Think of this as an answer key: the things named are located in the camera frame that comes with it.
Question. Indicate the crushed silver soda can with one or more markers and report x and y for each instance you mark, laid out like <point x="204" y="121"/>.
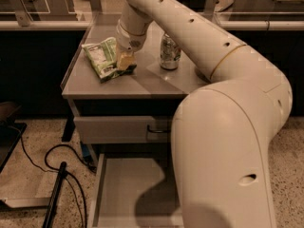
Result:
<point x="170" y="53"/>

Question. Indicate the open grey middle drawer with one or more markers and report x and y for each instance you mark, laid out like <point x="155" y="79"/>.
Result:
<point x="135" y="192"/>

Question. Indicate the black drawer handle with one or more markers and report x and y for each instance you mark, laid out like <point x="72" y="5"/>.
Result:
<point x="157" y="131"/>

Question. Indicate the grey metal drawer cabinet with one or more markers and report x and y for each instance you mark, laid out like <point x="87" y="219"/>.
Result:
<point x="149" y="91"/>

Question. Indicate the glass partition with posts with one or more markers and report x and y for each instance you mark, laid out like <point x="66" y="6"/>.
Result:
<point x="230" y="14"/>

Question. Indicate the white horizontal rail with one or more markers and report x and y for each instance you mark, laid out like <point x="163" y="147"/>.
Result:
<point x="44" y="25"/>

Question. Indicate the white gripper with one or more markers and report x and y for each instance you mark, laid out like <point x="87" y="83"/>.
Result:
<point x="129" y="40"/>

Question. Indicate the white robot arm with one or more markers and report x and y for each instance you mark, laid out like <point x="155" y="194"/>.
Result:
<point x="221" y="132"/>

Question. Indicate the green jalapeno chip bag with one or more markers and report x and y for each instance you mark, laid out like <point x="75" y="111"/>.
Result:
<point x="103" y="59"/>

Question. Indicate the closed grey top drawer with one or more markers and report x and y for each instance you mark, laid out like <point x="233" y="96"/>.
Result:
<point x="122" y="129"/>

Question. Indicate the black bar on floor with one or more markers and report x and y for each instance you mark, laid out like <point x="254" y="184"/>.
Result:
<point x="51" y="209"/>

